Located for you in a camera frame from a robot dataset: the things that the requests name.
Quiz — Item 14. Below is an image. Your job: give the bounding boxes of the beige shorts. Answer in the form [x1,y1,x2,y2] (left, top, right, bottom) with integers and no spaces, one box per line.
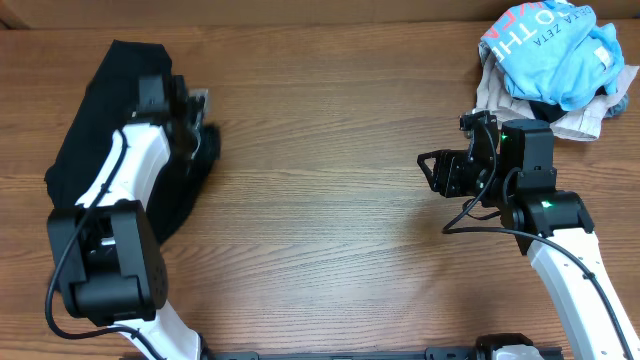
[472,43,639,142]

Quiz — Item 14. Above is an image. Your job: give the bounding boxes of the grey garment in pile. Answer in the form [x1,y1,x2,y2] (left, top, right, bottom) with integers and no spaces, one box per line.
[604,94,629,118]

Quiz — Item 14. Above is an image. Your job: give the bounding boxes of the light blue printed t-shirt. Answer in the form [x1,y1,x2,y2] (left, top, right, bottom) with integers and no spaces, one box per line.
[481,1,625,111]

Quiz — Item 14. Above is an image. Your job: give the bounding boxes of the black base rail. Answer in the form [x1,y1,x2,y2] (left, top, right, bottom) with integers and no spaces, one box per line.
[207,346,477,360]

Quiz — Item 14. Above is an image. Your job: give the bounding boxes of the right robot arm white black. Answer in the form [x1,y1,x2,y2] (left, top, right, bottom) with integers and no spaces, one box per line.
[417,114,639,359]

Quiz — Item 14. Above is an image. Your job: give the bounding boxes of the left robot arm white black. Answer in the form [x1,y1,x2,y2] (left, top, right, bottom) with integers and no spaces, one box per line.
[44,75,211,359]

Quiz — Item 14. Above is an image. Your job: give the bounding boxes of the black t-shirt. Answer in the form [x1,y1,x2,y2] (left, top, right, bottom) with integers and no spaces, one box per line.
[44,40,221,244]

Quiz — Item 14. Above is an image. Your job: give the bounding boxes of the black garment in pile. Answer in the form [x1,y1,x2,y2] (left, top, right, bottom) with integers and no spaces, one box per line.
[529,87,610,127]

